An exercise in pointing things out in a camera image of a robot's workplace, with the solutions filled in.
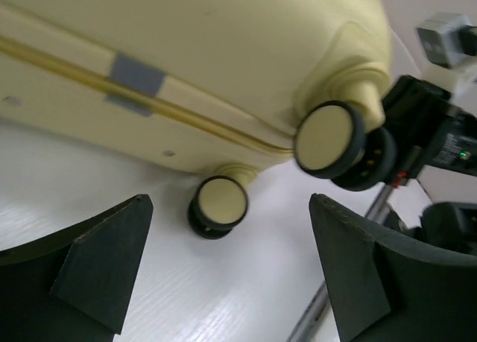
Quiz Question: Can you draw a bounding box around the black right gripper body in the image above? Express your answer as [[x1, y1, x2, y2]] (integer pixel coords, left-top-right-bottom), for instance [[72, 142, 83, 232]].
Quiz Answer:
[[382, 75, 476, 186]]

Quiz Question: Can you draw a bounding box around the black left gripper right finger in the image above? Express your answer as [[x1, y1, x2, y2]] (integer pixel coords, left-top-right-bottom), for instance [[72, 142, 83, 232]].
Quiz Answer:
[[309, 194, 476, 341]]

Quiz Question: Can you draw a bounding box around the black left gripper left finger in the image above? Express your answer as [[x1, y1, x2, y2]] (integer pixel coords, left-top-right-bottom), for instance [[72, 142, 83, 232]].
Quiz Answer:
[[1, 194, 154, 341]]

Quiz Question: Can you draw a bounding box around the yellow hard-shell suitcase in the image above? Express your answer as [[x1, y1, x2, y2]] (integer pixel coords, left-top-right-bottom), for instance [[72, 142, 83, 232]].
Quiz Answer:
[[1, 0, 392, 239]]

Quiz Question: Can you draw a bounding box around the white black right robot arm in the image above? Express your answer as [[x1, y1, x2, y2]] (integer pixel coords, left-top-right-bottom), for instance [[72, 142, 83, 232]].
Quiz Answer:
[[382, 75, 476, 255]]

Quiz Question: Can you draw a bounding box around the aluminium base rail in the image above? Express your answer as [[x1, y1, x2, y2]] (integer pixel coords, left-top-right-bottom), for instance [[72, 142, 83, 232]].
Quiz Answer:
[[287, 185, 394, 342]]

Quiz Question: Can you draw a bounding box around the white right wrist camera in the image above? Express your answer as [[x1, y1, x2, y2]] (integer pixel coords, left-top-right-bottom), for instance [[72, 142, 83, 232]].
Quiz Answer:
[[415, 10, 477, 97]]

